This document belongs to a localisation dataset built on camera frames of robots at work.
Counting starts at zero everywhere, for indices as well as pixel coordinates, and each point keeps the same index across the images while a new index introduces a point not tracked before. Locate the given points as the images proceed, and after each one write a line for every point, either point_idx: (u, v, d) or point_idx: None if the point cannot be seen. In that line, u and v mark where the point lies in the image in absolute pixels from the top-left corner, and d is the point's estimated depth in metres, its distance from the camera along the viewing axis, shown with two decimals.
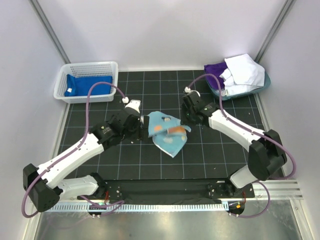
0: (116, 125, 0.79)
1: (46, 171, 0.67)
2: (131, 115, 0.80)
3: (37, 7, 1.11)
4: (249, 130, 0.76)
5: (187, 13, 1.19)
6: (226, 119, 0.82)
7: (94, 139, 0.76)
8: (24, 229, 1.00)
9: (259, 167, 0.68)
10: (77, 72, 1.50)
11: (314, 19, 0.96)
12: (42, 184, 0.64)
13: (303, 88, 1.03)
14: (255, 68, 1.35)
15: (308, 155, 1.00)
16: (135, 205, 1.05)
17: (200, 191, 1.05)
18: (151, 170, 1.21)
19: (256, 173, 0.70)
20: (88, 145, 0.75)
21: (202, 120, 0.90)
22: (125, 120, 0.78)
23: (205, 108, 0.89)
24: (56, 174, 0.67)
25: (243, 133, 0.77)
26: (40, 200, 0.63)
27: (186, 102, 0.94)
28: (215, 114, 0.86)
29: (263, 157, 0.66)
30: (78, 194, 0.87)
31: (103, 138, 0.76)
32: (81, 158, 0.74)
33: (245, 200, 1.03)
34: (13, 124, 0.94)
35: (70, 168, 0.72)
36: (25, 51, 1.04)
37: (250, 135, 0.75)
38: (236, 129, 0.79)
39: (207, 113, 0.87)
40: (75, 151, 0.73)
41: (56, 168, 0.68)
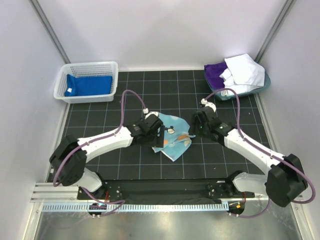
0: (143, 127, 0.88)
1: (86, 144, 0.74)
2: (157, 120, 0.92)
3: (38, 7, 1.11)
4: (268, 153, 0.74)
5: (188, 13, 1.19)
6: (243, 140, 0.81)
7: (127, 132, 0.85)
8: (24, 229, 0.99)
9: (279, 193, 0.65)
10: (77, 72, 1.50)
11: (314, 19, 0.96)
12: (82, 154, 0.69)
13: (303, 88, 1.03)
14: (255, 68, 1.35)
15: (308, 155, 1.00)
16: (135, 205, 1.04)
17: (200, 191, 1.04)
18: (151, 170, 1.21)
19: (276, 198, 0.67)
20: (121, 134, 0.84)
21: (217, 139, 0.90)
22: (151, 123, 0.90)
23: (221, 126, 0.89)
24: (93, 149, 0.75)
25: (261, 157, 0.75)
26: (76, 168, 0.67)
27: (200, 117, 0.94)
28: (231, 133, 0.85)
29: (283, 183, 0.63)
30: (85, 185, 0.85)
31: (134, 133, 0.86)
32: (112, 145, 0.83)
33: (245, 200, 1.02)
34: (13, 124, 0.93)
35: (102, 149, 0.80)
36: (25, 51, 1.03)
37: (269, 160, 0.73)
38: (254, 152, 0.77)
39: (223, 133, 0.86)
40: (111, 136, 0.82)
41: (94, 144, 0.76)
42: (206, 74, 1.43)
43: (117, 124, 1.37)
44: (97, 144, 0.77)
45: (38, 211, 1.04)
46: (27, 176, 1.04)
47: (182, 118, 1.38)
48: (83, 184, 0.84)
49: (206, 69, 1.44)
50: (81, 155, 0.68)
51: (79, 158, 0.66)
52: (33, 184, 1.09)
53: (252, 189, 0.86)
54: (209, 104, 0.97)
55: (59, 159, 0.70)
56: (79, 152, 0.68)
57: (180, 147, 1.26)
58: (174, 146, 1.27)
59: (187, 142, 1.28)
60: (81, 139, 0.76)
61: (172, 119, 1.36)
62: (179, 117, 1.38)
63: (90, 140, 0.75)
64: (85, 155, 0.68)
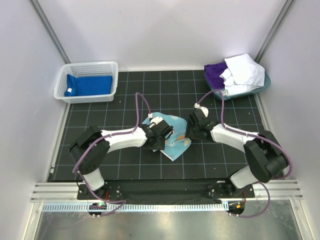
0: (155, 132, 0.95)
1: (109, 136, 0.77)
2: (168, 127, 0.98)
3: (38, 7, 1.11)
4: (244, 133, 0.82)
5: (188, 14, 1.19)
6: (225, 129, 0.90)
7: (142, 132, 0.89)
8: (24, 230, 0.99)
9: (258, 168, 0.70)
10: (77, 72, 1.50)
11: (314, 19, 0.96)
12: (105, 143, 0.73)
13: (304, 88, 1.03)
14: (255, 68, 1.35)
15: (309, 155, 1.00)
16: (135, 205, 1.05)
17: (200, 191, 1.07)
18: (151, 170, 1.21)
19: (258, 175, 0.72)
20: (138, 133, 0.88)
21: (206, 136, 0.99)
22: (163, 128, 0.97)
23: (208, 124, 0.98)
24: (115, 142, 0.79)
25: (239, 137, 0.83)
26: (97, 157, 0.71)
27: (192, 118, 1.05)
28: (216, 127, 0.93)
29: (258, 156, 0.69)
30: (93, 180, 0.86)
31: (148, 134, 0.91)
32: (129, 142, 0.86)
33: (245, 200, 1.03)
34: (13, 124, 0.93)
35: (120, 145, 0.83)
36: (25, 51, 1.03)
37: (245, 137, 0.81)
38: (233, 135, 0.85)
39: (209, 128, 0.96)
40: (129, 133, 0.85)
41: (115, 137, 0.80)
42: (206, 74, 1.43)
43: (117, 124, 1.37)
44: (119, 138, 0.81)
45: (38, 211, 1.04)
46: (27, 176, 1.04)
47: (182, 118, 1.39)
48: (89, 180, 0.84)
49: (206, 69, 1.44)
50: (104, 145, 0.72)
51: (103, 148, 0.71)
52: (33, 184, 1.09)
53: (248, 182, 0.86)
54: (202, 107, 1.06)
55: (80, 148, 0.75)
56: (103, 142, 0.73)
57: (180, 147, 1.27)
58: (174, 146, 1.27)
59: (187, 142, 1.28)
60: (103, 131, 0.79)
61: (172, 119, 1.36)
62: (178, 117, 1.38)
63: (113, 133, 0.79)
64: (108, 146, 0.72)
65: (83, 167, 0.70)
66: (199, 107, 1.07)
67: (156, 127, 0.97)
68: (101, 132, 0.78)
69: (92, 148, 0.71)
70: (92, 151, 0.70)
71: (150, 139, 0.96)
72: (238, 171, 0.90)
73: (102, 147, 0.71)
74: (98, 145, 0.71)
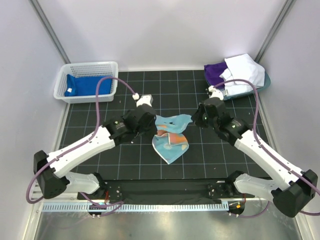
0: (131, 122, 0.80)
1: (55, 161, 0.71)
2: (146, 113, 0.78)
3: (37, 6, 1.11)
4: (287, 168, 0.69)
5: (188, 13, 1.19)
6: (259, 146, 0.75)
7: (105, 133, 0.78)
8: (24, 230, 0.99)
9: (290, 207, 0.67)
10: (77, 72, 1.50)
11: (314, 19, 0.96)
12: (49, 173, 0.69)
13: (304, 88, 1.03)
14: (255, 68, 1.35)
15: (308, 155, 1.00)
16: (135, 205, 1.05)
17: (200, 191, 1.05)
18: (151, 170, 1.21)
19: (281, 208, 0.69)
20: (98, 138, 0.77)
21: (227, 138, 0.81)
22: (140, 116, 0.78)
23: (233, 126, 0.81)
24: (64, 164, 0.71)
25: (278, 170, 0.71)
26: (47, 189, 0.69)
27: (210, 109, 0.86)
28: (246, 136, 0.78)
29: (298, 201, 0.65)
30: (80, 189, 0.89)
31: (115, 134, 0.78)
32: (93, 151, 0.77)
33: (245, 200, 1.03)
34: (13, 123, 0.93)
35: (81, 159, 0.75)
36: (25, 50, 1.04)
37: (287, 175, 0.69)
38: (271, 163, 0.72)
39: (236, 133, 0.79)
40: (85, 143, 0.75)
41: (65, 157, 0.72)
42: (206, 74, 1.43)
43: None
44: (69, 158, 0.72)
45: (38, 211, 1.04)
46: (27, 176, 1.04)
47: (182, 114, 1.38)
48: (79, 189, 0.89)
49: (206, 69, 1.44)
50: (47, 176, 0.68)
51: (47, 178, 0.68)
52: (33, 184, 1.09)
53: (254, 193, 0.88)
54: (217, 93, 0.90)
55: None
56: (48, 171, 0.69)
57: (177, 150, 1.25)
58: (170, 149, 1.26)
59: (184, 146, 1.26)
60: (51, 153, 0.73)
61: (172, 117, 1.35)
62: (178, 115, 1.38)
63: (59, 154, 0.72)
64: (50, 177, 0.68)
65: (45, 192, 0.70)
66: (213, 91, 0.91)
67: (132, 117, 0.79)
68: (48, 156, 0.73)
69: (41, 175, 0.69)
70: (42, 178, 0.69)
71: (123, 135, 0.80)
72: (248, 178, 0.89)
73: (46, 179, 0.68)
74: (42, 175, 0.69)
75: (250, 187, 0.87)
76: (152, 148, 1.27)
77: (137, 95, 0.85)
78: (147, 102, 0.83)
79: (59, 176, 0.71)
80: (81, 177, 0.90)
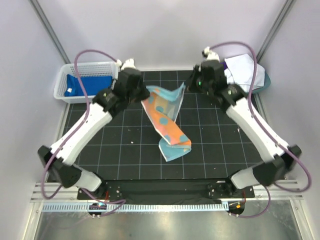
0: (120, 91, 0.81)
1: (60, 150, 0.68)
2: (132, 75, 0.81)
3: (38, 7, 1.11)
4: (274, 141, 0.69)
5: (188, 13, 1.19)
6: (251, 116, 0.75)
7: (98, 107, 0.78)
8: (24, 230, 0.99)
9: (267, 175, 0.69)
10: (78, 72, 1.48)
11: (314, 19, 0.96)
12: (58, 162, 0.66)
13: (304, 88, 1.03)
14: (254, 68, 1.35)
15: (308, 155, 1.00)
16: (135, 205, 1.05)
17: (200, 191, 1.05)
18: (151, 170, 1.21)
19: (261, 174, 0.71)
20: (93, 116, 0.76)
21: (221, 103, 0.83)
22: (126, 83, 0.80)
23: (229, 92, 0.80)
24: (70, 150, 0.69)
25: (265, 142, 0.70)
26: (63, 177, 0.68)
27: (207, 71, 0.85)
28: (239, 104, 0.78)
29: (277, 172, 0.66)
30: (85, 186, 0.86)
31: (108, 107, 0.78)
32: (93, 128, 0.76)
33: (245, 200, 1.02)
34: (13, 123, 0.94)
35: (84, 141, 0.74)
36: (26, 51, 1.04)
37: (274, 147, 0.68)
38: (260, 134, 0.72)
39: (231, 98, 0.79)
40: (83, 124, 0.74)
41: (68, 144, 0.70)
42: None
43: (117, 124, 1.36)
44: (72, 144, 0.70)
45: (38, 212, 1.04)
46: (27, 176, 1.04)
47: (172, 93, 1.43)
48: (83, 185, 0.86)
49: None
50: (58, 166, 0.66)
51: (58, 167, 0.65)
52: (33, 184, 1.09)
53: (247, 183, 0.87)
54: (212, 54, 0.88)
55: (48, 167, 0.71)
56: (57, 161, 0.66)
57: (178, 151, 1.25)
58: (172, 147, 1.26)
59: (186, 148, 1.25)
60: (53, 146, 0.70)
61: None
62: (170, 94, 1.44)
63: (61, 143, 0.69)
64: (61, 165, 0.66)
65: (65, 182, 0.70)
66: (209, 53, 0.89)
67: (119, 84, 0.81)
68: (51, 148, 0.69)
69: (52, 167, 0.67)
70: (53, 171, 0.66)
71: (116, 104, 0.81)
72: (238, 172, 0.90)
73: (58, 169, 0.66)
74: (53, 167, 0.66)
75: (241, 177, 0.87)
76: (152, 148, 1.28)
77: (120, 61, 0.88)
78: (131, 65, 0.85)
79: (69, 163, 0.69)
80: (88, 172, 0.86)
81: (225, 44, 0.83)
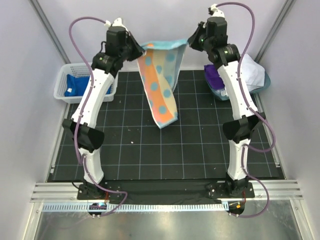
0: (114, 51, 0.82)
1: (82, 117, 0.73)
2: (119, 33, 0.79)
3: (38, 6, 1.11)
4: (246, 104, 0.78)
5: (188, 13, 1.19)
6: (237, 79, 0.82)
7: (99, 71, 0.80)
8: (24, 230, 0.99)
9: (233, 133, 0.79)
10: (77, 72, 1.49)
11: (314, 19, 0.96)
12: (85, 126, 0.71)
13: (304, 88, 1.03)
14: (254, 68, 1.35)
15: (308, 155, 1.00)
16: (135, 205, 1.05)
17: (200, 191, 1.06)
18: (151, 170, 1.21)
19: (227, 131, 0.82)
20: (98, 80, 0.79)
21: (215, 60, 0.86)
22: (116, 41, 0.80)
23: (226, 52, 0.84)
24: (90, 114, 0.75)
25: (240, 103, 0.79)
26: (92, 140, 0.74)
27: (209, 28, 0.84)
28: (230, 66, 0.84)
29: (241, 130, 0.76)
30: (93, 174, 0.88)
31: (107, 67, 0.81)
32: (101, 94, 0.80)
33: (245, 200, 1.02)
34: (13, 123, 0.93)
35: (97, 105, 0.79)
36: (26, 51, 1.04)
37: (245, 109, 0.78)
38: (238, 96, 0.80)
39: (225, 59, 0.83)
40: (92, 90, 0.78)
41: (87, 110, 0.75)
42: (206, 74, 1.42)
43: (117, 124, 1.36)
44: (90, 109, 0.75)
45: (38, 211, 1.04)
46: (27, 176, 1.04)
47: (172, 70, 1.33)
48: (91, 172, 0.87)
49: (206, 69, 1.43)
50: (85, 129, 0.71)
51: (87, 131, 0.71)
52: (33, 184, 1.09)
53: (234, 164, 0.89)
54: (218, 12, 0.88)
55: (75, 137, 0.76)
56: (83, 126, 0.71)
57: None
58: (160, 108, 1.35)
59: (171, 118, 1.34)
60: (73, 116, 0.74)
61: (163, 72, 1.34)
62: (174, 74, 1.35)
63: (81, 111, 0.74)
64: (88, 128, 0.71)
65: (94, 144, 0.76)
66: (216, 11, 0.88)
67: (109, 44, 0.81)
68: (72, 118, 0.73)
69: (80, 132, 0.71)
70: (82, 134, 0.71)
71: (114, 64, 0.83)
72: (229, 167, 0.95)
73: (87, 132, 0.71)
74: (82, 132, 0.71)
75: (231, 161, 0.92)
76: (152, 148, 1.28)
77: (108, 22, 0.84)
78: (119, 24, 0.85)
79: (93, 125, 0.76)
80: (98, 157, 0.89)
81: (232, 3, 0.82)
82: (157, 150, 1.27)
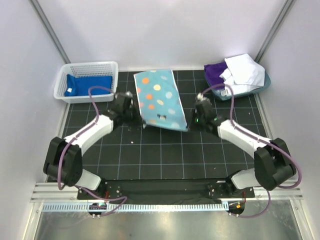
0: (116, 109, 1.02)
1: (75, 138, 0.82)
2: (128, 98, 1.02)
3: (37, 7, 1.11)
4: (255, 138, 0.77)
5: (188, 13, 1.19)
6: (234, 128, 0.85)
7: (102, 119, 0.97)
8: (24, 230, 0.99)
9: (265, 175, 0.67)
10: (77, 72, 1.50)
11: (314, 19, 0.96)
12: (75, 147, 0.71)
13: (304, 88, 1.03)
14: (255, 68, 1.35)
15: (308, 155, 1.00)
16: (135, 205, 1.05)
17: (200, 191, 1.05)
18: (151, 170, 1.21)
19: (263, 181, 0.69)
20: (99, 123, 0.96)
21: (212, 130, 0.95)
22: (123, 102, 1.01)
23: (215, 119, 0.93)
24: (84, 141, 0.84)
25: (249, 141, 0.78)
26: (73, 166, 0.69)
27: (198, 108, 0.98)
28: (224, 124, 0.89)
29: (267, 165, 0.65)
30: (86, 185, 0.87)
31: (110, 116, 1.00)
32: (94, 134, 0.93)
33: (245, 200, 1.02)
34: (13, 124, 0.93)
35: (89, 141, 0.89)
36: (26, 51, 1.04)
37: (256, 143, 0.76)
38: (243, 137, 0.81)
39: (217, 124, 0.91)
40: (93, 126, 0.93)
41: (81, 137, 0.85)
42: (206, 73, 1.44)
43: None
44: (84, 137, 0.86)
45: (38, 211, 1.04)
46: (27, 176, 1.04)
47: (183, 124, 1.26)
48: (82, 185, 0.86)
49: (206, 69, 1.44)
50: (75, 149, 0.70)
51: (75, 151, 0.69)
52: (33, 184, 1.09)
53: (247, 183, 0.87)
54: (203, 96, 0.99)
55: (54, 164, 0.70)
56: (73, 148, 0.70)
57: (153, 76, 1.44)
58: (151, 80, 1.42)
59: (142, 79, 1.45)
60: (68, 137, 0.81)
61: (172, 126, 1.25)
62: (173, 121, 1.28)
63: (77, 135, 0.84)
64: (79, 148, 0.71)
65: (67, 181, 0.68)
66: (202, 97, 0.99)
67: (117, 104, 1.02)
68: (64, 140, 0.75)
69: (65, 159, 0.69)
70: (66, 161, 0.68)
71: (115, 119, 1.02)
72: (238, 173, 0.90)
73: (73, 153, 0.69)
74: (69, 153, 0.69)
75: (245, 177, 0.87)
76: (152, 148, 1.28)
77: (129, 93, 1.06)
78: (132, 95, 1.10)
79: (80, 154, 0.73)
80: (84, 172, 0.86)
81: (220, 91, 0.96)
82: (156, 150, 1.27)
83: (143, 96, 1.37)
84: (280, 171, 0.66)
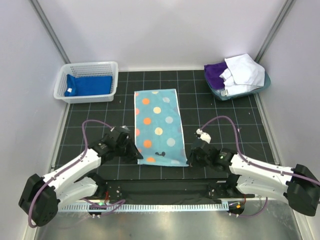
0: (110, 144, 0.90)
1: (53, 179, 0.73)
2: (122, 133, 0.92)
3: (37, 7, 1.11)
4: (278, 172, 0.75)
5: (188, 14, 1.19)
6: (248, 164, 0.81)
7: (92, 153, 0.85)
8: (24, 230, 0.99)
9: (303, 206, 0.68)
10: (77, 73, 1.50)
11: (314, 19, 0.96)
12: (50, 189, 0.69)
13: (303, 88, 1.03)
14: (254, 68, 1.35)
15: (308, 155, 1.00)
16: (135, 205, 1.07)
17: (200, 191, 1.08)
18: (151, 170, 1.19)
19: (301, 209, 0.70)
20: (89, 157, 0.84)
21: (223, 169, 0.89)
22: (117, 136, 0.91)
23: (221, 156, 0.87)
24: (62, 182, 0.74)
25: (273, 176, 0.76)
26: (46, 209, 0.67)
27: (197, 150, 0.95)
28: (234, 161, 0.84)
29: (303, 196, 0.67)
30: (79, 198, 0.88)
31: (102, 152, 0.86)
32: (82, 171, 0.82)
33: (245, 200, 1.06)
34: (13, 124, 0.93)
35: (74, 178, 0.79)
36: (26, 51, 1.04)
37: (281, 177, 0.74)
38: (263, 173, 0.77)
39: (226, 163, 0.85)
40: (78, 162, 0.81)
41: (62, 176, 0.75)
42: (206, 74, 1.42)
43: (117, 124, 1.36)
44: (65, 176, 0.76)
45: None
46: (27, 176, 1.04)
47: (184, 164, 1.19)
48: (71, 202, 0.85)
49: (206, 69, 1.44)
50: (50, 192, 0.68)
51: (49, 195, 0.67)
52: None
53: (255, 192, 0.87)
54: (203, 134, 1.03)
55: (28, 202, 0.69)
56: (48, 189, 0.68)
57: (154, 98, 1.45)
58: (151, 104, 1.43)
59: (143, 100, 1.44)
60: (46, 175, 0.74)
61: (172, 163, 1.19)
62: (173, 153, 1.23)
63: (56, 174, 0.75)
64: (54, 192, 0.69)
65: (37, 221, 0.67)
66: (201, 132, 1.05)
67: (110, 137, 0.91)
68: (43, 177, 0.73)
69: (38, 201, 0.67)
70: (39, 201, 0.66)
71: (107, 154, 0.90)
72: (251, 181, 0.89)
73: (47, 197, 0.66)
74: (42, 195, 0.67)
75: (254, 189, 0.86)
76: None
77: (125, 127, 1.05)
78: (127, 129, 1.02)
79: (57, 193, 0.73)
80: (74, 187, 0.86)
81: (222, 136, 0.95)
82: None
83: (141, 119, 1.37)
84: (311, 192, 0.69)
